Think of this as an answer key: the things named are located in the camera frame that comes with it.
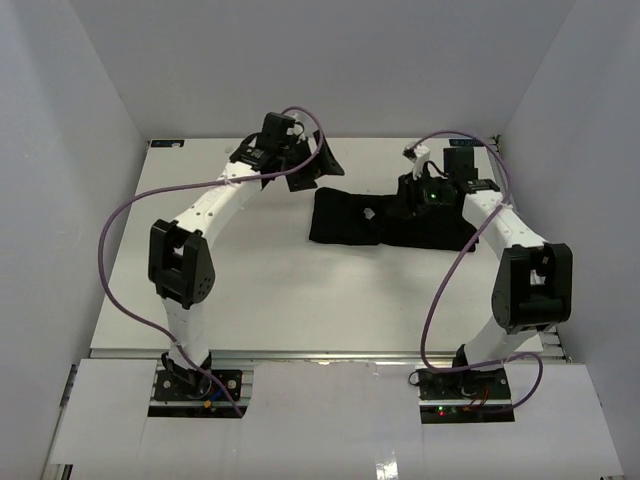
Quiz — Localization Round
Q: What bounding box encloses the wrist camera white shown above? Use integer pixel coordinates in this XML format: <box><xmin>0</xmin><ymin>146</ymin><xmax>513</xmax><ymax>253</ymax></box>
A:
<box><xmin>286</xmin><ymin>112</ymin><xmax>306</xmax><ymax>143</ymax></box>
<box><xmin>402</xmin><ymin>144</ymin><xmax>431</xmax><ymax>180</ymax></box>

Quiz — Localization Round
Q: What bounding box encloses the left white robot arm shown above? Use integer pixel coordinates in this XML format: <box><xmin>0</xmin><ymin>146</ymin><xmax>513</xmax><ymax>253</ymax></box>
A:
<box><xmin>148</xmin><ymin>112</ymin><xmax>344</xmax><ymax>399</ymax></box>

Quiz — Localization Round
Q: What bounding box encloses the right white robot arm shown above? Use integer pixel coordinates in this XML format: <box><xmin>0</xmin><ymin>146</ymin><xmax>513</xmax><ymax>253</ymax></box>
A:
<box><xmin>398</xmin><ymin>146</ymin><xmax>573</xmax><ymax>399</ymax></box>

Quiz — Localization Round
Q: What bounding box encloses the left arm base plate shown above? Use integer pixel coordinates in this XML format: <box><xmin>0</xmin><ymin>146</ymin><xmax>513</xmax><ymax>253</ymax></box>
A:
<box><xmin>148</xmin><ymin>367</ymin><xmax>254</xmax><ymax>420</ymax></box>

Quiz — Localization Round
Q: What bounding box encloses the right black logo sticker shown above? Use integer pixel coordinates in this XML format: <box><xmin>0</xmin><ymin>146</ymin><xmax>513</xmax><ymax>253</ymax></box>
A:
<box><xmin>449</xmin><ymin>138</ymin><xmax>484</xmax><ymax>148</ymax></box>

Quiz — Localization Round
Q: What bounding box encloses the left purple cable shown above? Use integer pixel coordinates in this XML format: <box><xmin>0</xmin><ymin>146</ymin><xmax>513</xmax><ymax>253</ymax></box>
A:
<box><xmin>97</xmin><ymin>104</ymin><xmax>326</xmax><ymax>419</ymax></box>

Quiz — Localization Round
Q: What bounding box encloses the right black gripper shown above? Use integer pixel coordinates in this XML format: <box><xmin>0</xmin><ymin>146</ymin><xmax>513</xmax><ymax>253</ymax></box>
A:
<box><xmin>385</xmin><ymin>167</ymin><xmax>452</xmax><ymax>220</ymax></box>

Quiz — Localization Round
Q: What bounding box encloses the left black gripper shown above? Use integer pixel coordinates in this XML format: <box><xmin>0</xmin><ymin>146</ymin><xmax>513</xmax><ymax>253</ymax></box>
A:
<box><xmin>278</xmin><ymin>130</ymin><xmax>343</xmax><ymax>193</ymax></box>

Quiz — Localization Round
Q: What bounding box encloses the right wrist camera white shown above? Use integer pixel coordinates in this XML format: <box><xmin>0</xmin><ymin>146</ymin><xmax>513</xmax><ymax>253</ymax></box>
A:
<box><xmin>402</xmin><ymin>144</ymin><xmax>431</xmax><ymax>180</ymax></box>

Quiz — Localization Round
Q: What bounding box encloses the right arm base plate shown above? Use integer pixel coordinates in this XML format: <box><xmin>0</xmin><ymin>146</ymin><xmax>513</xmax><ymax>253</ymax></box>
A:
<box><xmin>408</xmin><ymin>368</ymin><xmax>515</xmax><ymax>425</ymax></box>

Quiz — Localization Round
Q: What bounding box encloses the aluminium front rail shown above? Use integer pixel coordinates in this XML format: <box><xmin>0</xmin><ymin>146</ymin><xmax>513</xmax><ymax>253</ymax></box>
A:
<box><xmin>209</xmin><ymin>348</ymin><xmax>461</xmax><ymax>365</ymax></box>

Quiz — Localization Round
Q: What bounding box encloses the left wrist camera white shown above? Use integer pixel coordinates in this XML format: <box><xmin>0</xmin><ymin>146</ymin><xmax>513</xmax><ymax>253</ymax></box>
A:
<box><xmin>286</xmin><ymin>112</ymin><xmax>306</xmax><ymax>143</ymax></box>

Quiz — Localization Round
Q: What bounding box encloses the black t-shirt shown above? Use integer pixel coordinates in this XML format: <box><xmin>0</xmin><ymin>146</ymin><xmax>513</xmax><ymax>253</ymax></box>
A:
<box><xmin>309</xmin><ymin>187</ymin><xmax>476</xmax><ymax>251</ymax></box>

